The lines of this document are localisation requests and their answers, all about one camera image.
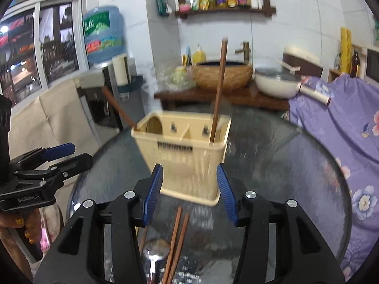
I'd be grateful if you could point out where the bronze faucet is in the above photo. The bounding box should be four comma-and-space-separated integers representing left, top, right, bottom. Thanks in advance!
235, 41, 251, 63

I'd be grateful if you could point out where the brown wooden chopstick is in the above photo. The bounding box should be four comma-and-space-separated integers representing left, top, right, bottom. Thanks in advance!
139, 226, 149, 253
162, 206, 182, 284
209, 36, 229, 146
101, 86, 138, 130
169, 212, 190, 284

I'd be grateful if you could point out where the round glass table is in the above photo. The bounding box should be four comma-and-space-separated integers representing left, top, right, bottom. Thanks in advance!
67, 103, 353, 284

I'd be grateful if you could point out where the blue water jug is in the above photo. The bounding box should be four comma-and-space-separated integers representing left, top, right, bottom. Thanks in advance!
83, 5, 125, 66

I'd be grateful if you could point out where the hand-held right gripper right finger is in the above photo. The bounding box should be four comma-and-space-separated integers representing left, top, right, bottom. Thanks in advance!
217, 164, 347, 284

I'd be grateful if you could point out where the small wooden box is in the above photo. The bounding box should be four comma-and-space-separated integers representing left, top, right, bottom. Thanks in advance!
328, 68, 344, 84

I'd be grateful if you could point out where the brown glass bottle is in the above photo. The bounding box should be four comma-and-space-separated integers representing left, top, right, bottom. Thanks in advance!
351, 49, 361, 77

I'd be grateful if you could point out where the grey water dispenser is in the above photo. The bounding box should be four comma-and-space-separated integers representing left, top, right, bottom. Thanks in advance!
74, 65, 137, 131

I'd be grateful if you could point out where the clear plastic bag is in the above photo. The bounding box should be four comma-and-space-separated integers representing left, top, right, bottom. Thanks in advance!
157, 65, 196, 91

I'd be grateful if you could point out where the beige plastic utensil holder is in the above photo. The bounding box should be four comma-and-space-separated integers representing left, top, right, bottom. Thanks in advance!
131, 110, 232, 207

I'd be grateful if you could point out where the beige hanging cloth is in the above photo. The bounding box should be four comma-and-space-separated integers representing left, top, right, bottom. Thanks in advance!
9, 78, 119, 166

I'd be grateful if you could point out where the teal wall holder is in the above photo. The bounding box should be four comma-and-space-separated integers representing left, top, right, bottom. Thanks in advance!
117, 76, 144, 93

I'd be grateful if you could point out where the white microwave oven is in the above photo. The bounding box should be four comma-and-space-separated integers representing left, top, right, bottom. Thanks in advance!
365, 47, 379, 83

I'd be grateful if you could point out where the purple floral cloth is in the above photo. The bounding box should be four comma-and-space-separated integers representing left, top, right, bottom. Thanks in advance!
289, 74, 379, 273

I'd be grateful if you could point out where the yellow soap dispenser bottle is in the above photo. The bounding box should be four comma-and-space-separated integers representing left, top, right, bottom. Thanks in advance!
192, 44, 206, 65

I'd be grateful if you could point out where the wooden counter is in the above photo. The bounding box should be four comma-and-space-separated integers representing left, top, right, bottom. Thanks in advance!
154, 83, 291, 111

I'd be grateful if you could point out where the yellow wrap roll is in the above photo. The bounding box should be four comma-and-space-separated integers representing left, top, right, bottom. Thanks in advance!
340, 27, 353, 73

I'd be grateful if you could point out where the wicker pattern basin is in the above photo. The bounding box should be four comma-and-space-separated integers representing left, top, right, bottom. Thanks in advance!
191, 61, 254, 90

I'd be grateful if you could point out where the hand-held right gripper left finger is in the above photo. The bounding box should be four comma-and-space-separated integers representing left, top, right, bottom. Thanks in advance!
43, 164, 164, 284

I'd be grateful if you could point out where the white pot with handle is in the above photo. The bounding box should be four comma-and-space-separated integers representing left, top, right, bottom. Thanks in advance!
255, 67, 332, 105

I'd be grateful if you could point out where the green hanging packet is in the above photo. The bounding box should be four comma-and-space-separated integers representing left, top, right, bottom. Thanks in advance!
156, 0, 172, 17

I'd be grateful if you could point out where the sliding window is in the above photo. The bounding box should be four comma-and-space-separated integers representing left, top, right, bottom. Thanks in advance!
0, 0, 86, 104

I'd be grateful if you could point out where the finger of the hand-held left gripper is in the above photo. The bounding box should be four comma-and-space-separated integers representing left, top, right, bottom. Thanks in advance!
13, 153, 94, 189
10, 142, 76, 169

